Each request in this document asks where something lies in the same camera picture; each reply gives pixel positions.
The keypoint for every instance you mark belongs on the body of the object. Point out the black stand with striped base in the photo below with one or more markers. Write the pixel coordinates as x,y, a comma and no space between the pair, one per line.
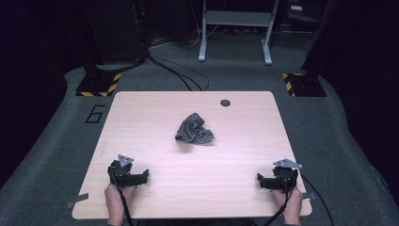
97,84
304,84

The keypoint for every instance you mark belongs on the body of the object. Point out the grey tape strip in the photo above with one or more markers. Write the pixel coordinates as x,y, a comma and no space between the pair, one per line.
309,196
77,200

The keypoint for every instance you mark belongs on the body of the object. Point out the black table grommet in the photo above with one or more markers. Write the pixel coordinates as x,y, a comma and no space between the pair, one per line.
225,103

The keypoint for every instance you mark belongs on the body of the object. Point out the white metal desk frame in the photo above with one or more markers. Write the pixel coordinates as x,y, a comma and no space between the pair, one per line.
235,19

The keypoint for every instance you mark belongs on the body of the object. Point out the grey towel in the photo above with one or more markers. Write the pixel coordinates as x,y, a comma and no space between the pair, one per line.
194,130

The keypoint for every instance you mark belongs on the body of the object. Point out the small white device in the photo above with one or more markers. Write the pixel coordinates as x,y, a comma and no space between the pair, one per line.
296,8

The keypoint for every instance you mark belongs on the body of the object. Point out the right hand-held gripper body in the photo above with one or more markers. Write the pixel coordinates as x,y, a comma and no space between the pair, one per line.
284,177

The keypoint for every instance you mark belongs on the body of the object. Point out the person's left hand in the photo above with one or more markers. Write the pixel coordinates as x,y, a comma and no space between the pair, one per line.
114,202

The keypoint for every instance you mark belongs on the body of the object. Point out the black equipment cabinet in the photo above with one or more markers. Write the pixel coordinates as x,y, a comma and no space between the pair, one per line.
119,31

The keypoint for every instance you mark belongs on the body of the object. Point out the person's right hand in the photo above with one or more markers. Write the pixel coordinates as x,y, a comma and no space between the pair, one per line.
293,205

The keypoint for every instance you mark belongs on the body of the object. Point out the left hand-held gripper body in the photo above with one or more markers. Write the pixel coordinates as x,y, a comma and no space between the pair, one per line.
120,174

